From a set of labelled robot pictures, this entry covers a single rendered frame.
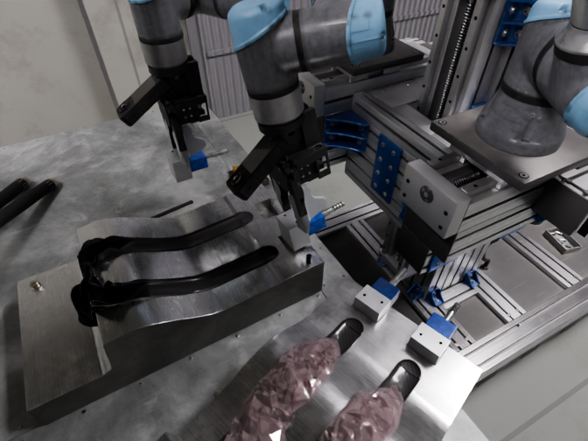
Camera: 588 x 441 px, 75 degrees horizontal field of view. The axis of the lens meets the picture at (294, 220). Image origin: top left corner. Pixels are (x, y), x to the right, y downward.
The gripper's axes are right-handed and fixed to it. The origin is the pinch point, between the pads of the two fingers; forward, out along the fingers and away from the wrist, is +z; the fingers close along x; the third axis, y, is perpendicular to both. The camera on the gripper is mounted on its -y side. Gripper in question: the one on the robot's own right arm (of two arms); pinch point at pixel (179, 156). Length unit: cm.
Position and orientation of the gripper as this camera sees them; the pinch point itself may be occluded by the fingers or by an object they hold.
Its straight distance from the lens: 87.8
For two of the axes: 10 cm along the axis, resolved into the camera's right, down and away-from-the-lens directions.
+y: 8.7, -3.5, 3.5
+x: -5.0, -6.1, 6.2
